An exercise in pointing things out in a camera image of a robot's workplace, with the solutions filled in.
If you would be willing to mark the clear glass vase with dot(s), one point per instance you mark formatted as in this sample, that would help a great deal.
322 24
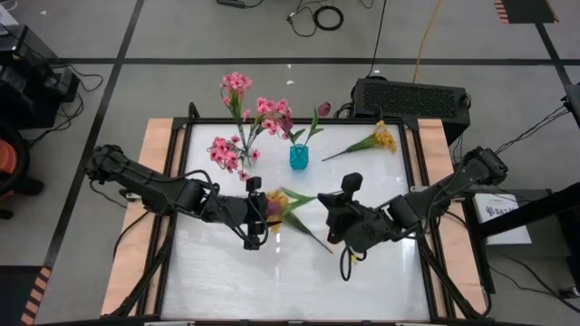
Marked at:
247 156

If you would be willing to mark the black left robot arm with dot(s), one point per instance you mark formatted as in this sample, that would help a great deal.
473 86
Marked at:
149 185

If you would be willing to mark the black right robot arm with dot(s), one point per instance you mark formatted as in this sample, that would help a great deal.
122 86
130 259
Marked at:
453 185

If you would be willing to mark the dark pink artificial tulip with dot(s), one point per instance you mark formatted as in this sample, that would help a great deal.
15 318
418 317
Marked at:
324 108
287 124

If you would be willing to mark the black perforated computer case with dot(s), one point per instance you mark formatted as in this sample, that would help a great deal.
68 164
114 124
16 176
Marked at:
408 99

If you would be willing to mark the black metal stand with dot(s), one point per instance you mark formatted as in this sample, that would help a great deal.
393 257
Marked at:
521 213

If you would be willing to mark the light wooden side board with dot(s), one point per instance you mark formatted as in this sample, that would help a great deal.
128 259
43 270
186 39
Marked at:
428 136
131 271

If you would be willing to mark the pale orange-yellow flower bunch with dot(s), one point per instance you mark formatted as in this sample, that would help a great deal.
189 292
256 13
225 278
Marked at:
385 138

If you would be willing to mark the black floor mat striped edge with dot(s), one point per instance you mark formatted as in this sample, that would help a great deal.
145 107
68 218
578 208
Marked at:
525 11
13 294

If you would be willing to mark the orange shop vacuum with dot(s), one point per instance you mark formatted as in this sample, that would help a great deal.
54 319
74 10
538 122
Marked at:
6 163

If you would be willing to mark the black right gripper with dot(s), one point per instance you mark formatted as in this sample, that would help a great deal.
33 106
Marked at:
362 224

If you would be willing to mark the blue glass vase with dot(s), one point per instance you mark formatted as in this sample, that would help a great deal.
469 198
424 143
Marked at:
299 160

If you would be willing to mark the black power adapter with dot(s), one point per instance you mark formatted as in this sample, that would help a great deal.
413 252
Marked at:
231 3

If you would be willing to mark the pink artificial flower bunch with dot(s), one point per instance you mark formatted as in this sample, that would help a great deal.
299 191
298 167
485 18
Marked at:
235 82
272 111
222 154

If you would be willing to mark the purple yellow flower stem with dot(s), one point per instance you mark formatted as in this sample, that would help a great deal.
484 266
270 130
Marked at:
296 199

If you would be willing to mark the yellow veined flower bunch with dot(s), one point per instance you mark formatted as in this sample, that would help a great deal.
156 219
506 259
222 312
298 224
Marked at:
277 197

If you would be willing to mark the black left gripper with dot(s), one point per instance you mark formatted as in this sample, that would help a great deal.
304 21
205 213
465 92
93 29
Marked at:
254 213

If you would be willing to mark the black equipment rack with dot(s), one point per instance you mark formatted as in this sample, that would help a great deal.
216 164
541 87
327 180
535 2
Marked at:
27 90

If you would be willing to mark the black aluminium table frame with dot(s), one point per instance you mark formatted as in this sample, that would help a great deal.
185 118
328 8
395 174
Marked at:
349 121

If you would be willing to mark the white printed sheet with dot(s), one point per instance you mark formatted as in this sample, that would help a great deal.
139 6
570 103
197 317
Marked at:
503 226

